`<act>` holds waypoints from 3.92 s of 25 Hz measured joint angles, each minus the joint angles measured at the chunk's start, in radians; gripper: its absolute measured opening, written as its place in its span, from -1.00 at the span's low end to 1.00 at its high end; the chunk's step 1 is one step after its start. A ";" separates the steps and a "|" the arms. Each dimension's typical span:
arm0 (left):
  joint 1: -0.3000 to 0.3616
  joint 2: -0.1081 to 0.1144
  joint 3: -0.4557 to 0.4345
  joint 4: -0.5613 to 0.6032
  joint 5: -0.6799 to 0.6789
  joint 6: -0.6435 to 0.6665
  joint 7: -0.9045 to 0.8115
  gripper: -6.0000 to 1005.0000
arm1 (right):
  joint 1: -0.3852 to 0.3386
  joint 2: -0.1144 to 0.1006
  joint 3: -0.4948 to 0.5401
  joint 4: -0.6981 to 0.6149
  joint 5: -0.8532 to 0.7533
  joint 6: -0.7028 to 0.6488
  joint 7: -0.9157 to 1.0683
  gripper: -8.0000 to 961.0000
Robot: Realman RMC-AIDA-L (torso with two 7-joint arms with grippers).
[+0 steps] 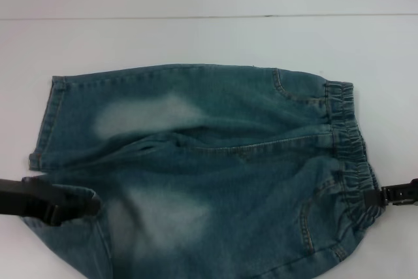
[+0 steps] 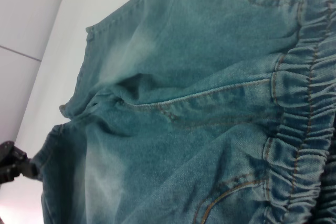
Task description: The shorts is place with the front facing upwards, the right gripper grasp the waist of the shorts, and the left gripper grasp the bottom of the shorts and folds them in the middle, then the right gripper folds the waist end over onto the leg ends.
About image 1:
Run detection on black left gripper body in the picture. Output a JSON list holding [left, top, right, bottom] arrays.
[[0, 178, 63, 227]]

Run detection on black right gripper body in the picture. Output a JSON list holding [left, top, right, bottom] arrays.
[[393, 176, 418, 208]]

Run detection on blue washed denim shorts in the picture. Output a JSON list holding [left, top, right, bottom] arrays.
[[22, 62, 383, 279]]

